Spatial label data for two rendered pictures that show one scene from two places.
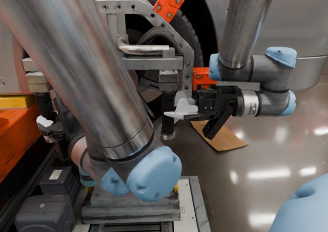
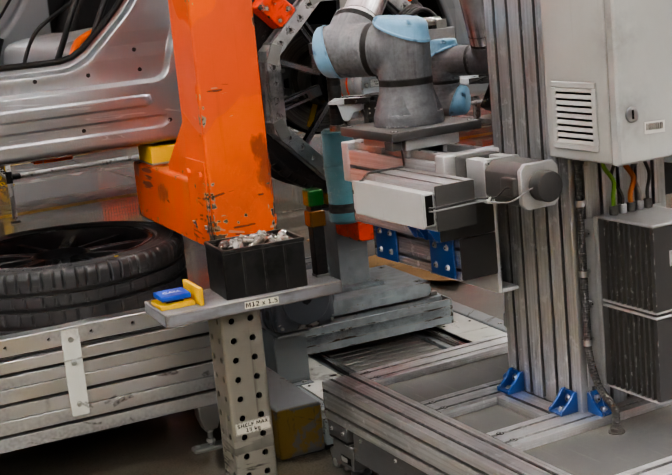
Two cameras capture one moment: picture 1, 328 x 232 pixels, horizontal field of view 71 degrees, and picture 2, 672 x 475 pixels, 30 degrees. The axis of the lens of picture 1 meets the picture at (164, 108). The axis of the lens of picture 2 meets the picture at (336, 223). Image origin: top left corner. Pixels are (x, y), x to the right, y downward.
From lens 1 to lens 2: 2.90 m
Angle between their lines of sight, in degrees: 25
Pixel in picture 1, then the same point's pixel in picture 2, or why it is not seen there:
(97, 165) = (447, 88)
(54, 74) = not seen: outside the picture
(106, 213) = (340, 323)
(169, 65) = (443, 34)
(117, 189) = (465, 102)
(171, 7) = not seen: outside the picture
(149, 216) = (406, 319)
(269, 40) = not seen: hidden behind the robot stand
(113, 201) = (345, 303)
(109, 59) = not seen: outside the picture
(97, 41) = not seen: outside the picture
